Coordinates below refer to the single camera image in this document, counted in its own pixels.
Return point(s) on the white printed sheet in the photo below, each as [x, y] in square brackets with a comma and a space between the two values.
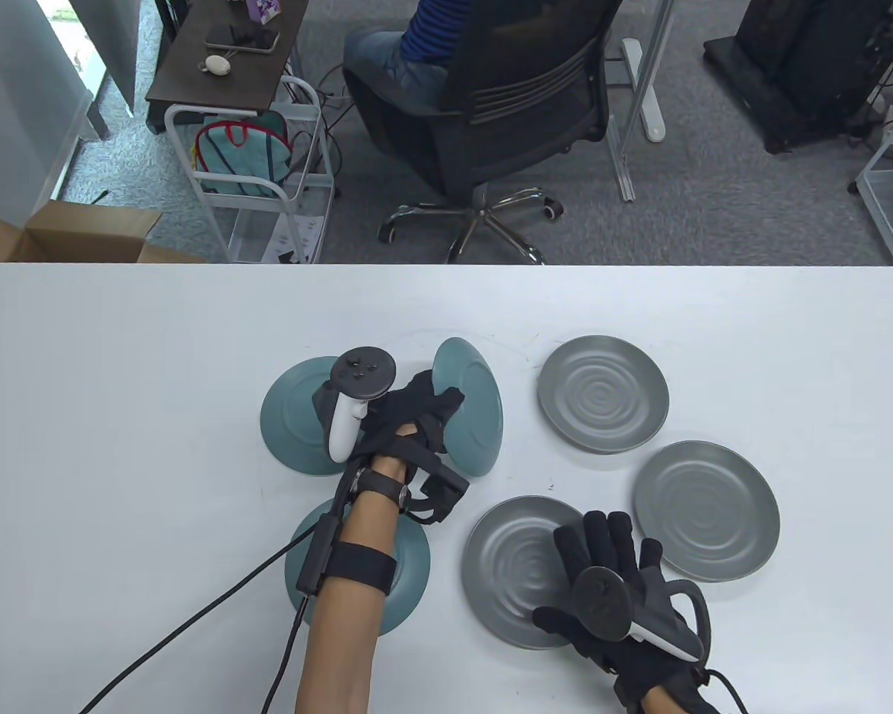
[298, 234]

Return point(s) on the black forearm module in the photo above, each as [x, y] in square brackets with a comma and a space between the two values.
[320, 554]

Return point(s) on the white computer mouse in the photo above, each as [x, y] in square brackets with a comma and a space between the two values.
[216, 65]

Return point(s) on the grey plate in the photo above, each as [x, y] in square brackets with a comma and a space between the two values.
[603, 394]
[506, 573]
[707, 509]

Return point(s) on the white desk frame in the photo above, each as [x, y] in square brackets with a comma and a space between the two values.
[649, 111]

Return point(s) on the person's left forearm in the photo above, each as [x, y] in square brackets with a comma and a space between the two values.
[342, 647]

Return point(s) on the dark brown side desk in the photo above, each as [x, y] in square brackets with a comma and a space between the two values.
[193, 82]

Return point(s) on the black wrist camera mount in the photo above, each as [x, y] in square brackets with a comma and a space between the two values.
[443, 494]

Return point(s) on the grey partition panel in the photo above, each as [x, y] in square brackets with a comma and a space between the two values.
[111, 44]

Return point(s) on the person's right forearm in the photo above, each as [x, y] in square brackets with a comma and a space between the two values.
[658, 705]

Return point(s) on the black office chair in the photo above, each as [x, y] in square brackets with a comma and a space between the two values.
[521, 89]

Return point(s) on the cardboard box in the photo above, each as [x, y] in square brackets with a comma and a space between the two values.
[82, 230]

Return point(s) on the white rolling cart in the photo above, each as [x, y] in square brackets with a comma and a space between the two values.
[249, 234]

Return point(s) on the person's left hand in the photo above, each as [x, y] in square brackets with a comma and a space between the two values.
[402, 405]

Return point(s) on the purple box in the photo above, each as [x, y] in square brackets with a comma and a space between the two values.
[263, 7]

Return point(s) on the teal bag red trim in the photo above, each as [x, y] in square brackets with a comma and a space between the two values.
[242, 160]

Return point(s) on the teal plate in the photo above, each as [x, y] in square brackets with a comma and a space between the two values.
[290, 416]
[409, 565]
[472, 401]

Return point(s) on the person's right hand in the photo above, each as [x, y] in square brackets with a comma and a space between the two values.
[603, 539]

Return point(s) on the black equipment case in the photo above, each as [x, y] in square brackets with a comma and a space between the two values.
[804, 67]

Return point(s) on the dark smartphone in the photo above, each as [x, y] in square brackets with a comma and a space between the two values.
[242, 39]

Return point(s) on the grey white handheld controller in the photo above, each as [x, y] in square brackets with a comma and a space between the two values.
[603, 599]
[363, 370]

